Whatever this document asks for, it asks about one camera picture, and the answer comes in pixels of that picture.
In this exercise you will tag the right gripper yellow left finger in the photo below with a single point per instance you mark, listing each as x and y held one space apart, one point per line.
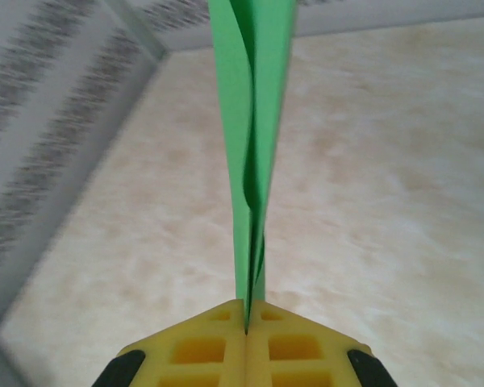
193 359

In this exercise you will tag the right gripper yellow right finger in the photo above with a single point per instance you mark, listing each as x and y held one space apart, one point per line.
298 359

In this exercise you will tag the green paper sheet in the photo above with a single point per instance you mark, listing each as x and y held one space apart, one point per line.
266 121

